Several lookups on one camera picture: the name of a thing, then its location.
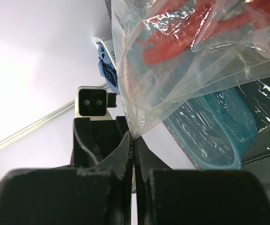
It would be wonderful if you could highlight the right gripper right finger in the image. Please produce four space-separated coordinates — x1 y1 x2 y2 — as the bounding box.
134 138 270 225

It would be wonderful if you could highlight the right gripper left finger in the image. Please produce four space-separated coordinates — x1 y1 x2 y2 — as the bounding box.
0 132 133 225

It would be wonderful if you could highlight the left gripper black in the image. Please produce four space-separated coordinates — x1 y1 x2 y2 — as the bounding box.
70 116 129 168

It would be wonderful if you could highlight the clear zip top bag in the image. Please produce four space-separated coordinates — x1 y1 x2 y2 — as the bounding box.
111 0 270 138

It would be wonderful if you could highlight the red fake lobster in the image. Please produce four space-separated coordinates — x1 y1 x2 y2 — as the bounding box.
138 0 270 65

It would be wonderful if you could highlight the blue patterned cloth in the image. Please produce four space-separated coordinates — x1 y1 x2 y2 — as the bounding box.
96 42 120 95

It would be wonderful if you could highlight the blue plastic container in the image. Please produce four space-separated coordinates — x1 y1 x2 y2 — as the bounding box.
163 88 258 170

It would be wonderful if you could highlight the white plastic basket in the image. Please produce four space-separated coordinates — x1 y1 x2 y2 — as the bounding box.
93 37 116 69

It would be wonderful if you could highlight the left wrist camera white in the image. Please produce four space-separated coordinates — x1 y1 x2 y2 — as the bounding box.
75 85 117 121

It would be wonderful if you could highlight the aluminium frame rail front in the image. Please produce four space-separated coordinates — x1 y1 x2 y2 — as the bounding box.
0 82 109 157

